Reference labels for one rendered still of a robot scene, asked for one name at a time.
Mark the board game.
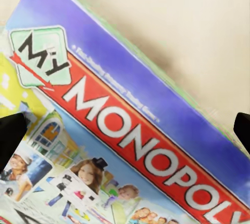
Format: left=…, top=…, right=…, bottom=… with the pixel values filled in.
left=0, top=0, right=250, bottom=224

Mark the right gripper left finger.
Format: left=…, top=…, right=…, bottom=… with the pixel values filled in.
left=0, top=113, right=27, bottom=175

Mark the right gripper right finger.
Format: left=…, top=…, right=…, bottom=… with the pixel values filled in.
left=233, top=112, right=250, bottom=154

